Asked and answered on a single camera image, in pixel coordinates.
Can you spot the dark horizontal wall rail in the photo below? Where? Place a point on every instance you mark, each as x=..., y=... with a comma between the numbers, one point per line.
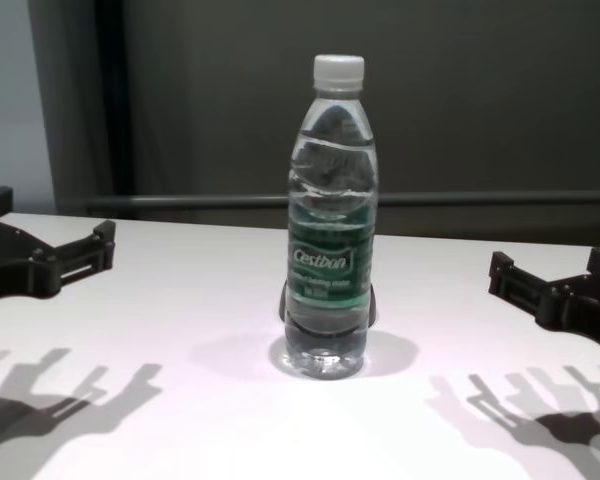
x=180, y=201

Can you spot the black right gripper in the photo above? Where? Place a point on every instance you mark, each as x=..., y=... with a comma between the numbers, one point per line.
x=590, y=315

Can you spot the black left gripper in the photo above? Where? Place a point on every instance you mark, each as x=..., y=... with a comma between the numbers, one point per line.
x=7, y=260

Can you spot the green push button black base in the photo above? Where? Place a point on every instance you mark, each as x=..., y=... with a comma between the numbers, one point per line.
x=374, y=310

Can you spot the clear water bottle green label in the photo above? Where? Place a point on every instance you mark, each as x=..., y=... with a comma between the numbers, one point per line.
x=330, y=225

